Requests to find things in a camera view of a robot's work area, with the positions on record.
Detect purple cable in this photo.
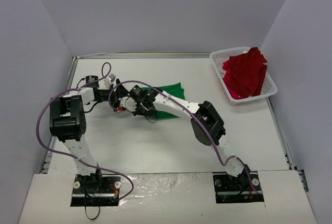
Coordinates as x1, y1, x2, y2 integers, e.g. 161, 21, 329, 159
108, 79, 261, 193
35, 62, 134, 200

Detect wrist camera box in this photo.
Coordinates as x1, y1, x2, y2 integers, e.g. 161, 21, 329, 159
117, 96, 137, 113
103, 74, 116, 89

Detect thin black cable loop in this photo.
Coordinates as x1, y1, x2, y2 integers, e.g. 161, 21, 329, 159
84, 190, 102, 220

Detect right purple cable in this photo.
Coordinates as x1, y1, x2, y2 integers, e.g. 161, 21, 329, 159
108, 79, 261, 193

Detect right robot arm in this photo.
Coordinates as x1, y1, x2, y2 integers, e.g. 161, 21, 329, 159
128, 85, 250, 189

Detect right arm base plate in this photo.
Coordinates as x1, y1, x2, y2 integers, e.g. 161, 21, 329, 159
213, 172, 264, 204

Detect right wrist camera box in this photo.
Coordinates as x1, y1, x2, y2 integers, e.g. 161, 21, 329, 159
117, 96, 137, 113

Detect red t shirt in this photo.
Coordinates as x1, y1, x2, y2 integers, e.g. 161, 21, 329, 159
222, 47, 268, 98

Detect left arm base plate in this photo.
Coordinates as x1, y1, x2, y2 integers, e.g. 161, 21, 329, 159
71, 175, 121, 207

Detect green t shirt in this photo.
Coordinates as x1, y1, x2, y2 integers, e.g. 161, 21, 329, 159
156, 82, 185, 120

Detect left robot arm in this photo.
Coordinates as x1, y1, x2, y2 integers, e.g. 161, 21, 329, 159
50, 74, 116, 192

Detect white plastic basket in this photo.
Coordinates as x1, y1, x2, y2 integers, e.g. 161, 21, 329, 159
210, 47, 278, 105

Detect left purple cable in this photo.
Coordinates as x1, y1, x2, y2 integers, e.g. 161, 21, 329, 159
35, 62, 134, 200

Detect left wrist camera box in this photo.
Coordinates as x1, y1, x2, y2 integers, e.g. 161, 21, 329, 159
103, 74, 116, 89

